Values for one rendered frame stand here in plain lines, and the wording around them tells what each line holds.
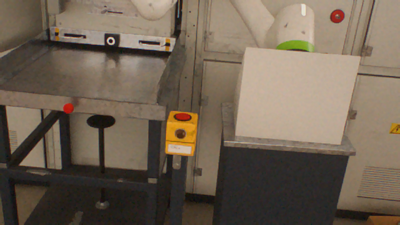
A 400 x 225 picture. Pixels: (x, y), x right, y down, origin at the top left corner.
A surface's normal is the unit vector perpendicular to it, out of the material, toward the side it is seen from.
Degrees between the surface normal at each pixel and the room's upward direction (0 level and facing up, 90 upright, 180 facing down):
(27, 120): 90
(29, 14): 90
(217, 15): 90
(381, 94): 90
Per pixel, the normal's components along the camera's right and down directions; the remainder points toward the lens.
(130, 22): -0.07, 0.41
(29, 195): 0.07, -0.91
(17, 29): 0.94, 0.20
